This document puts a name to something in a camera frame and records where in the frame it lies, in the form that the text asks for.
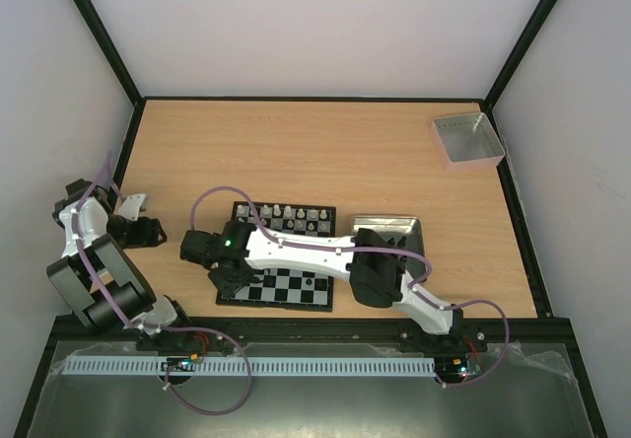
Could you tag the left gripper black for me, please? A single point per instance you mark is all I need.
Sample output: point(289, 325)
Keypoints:
point(147, 236)

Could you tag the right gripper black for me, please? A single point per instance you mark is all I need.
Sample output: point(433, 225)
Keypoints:
point(229, 280)

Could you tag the folding chess board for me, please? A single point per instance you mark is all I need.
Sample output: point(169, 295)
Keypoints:
point(281, 283)

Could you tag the gold tin with chess pieces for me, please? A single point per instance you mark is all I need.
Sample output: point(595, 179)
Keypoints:
point(381, 272)

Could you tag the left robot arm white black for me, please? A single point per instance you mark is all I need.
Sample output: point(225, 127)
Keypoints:
point(95, 276)

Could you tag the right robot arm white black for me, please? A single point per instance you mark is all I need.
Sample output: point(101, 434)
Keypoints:
point(243, 242)

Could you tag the empty silver tin lid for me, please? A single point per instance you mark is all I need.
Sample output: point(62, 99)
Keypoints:
point(466, 142)

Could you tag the light blue slotted cable duct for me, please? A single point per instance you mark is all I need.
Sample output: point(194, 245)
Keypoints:
point(255, 367)

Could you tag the black aluminium frame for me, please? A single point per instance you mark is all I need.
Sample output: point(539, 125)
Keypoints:
point(544, 328)

